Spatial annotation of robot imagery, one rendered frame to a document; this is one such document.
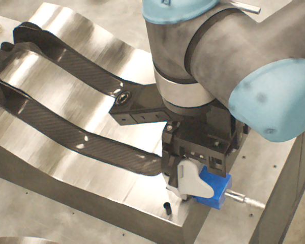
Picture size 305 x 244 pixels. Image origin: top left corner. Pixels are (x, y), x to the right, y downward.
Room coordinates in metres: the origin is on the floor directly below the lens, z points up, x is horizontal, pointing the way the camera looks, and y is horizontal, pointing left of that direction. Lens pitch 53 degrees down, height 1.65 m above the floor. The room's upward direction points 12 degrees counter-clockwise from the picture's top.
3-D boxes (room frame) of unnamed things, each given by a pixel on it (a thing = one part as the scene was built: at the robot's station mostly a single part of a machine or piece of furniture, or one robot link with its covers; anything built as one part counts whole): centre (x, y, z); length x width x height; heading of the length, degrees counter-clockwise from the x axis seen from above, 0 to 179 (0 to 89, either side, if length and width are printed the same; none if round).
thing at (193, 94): (0.45, -0.05, 1.13); 0.08 x 0.08 x 0.05
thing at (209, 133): (0.44, -0.06, 1.05); 0.09 x 0.08 x 0.12; 53
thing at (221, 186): (0.43, -0.07, 0.89); 0.13 x 0.05 x 0.05; 53
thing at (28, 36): (0.63, 0.11, 0.92); 0.35 x 0.16 x 0.09; 53
